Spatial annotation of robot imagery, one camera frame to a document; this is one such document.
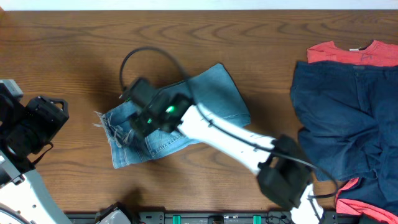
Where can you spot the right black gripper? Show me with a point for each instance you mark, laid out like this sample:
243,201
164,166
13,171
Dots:
137,123

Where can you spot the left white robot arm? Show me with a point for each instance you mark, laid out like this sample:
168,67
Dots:
24,197

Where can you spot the light blue jeans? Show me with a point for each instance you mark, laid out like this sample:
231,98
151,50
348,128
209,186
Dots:
210,109

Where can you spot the red t-shirt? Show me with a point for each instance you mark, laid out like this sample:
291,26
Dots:
377,54

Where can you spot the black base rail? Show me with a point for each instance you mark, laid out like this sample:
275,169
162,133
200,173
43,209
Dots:
118,213

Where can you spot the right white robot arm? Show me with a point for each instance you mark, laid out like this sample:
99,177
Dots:
283,174

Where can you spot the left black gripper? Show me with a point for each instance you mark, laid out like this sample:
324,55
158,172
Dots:
53,109

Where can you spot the dark navy shorts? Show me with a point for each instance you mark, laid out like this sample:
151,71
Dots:
349,118

